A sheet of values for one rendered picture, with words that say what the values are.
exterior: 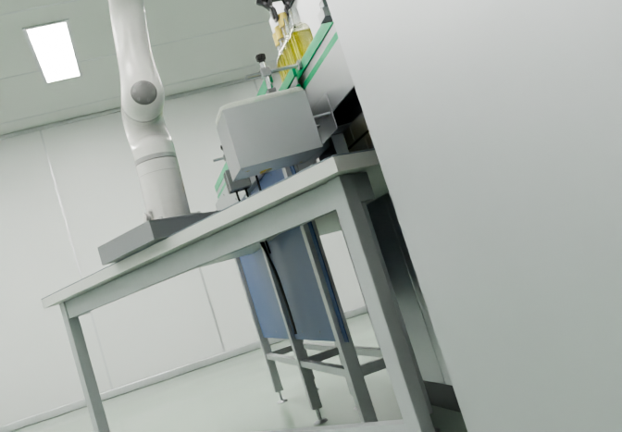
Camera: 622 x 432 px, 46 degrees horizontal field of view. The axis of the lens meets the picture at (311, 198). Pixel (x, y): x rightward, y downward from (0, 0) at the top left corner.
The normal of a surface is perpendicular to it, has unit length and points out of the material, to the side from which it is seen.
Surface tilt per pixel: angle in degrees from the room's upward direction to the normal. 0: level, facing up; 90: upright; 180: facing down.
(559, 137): 90
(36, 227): 90
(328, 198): 90
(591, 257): 90
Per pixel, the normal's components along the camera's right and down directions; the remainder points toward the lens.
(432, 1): -0.93, 0.26
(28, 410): 0.22, -0.17
